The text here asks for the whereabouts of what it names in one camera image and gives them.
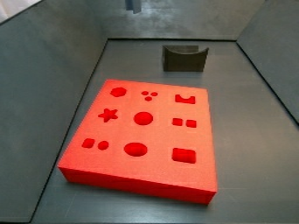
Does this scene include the black curved fixture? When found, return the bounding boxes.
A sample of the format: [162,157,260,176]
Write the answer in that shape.
[162,45,209,72]

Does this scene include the red foam shape-sorter block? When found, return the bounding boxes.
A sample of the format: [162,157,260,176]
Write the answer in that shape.
[58,80,217,204]

